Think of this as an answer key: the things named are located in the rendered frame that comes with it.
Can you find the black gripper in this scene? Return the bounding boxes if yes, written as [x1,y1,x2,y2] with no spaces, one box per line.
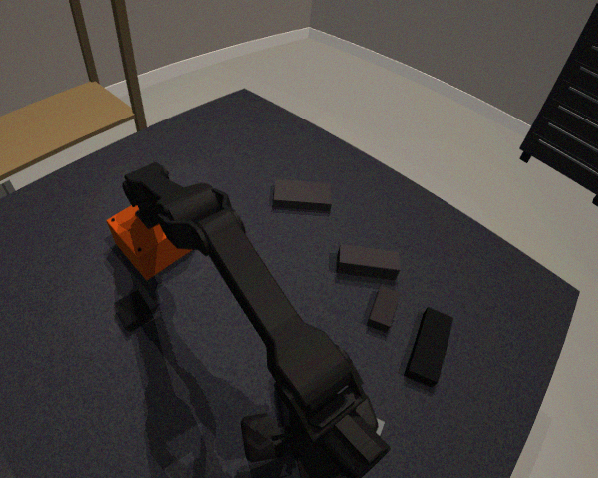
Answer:
[241,397,379,463]

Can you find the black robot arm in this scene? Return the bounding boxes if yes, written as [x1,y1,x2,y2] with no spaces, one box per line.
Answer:
[122,162,391,478]

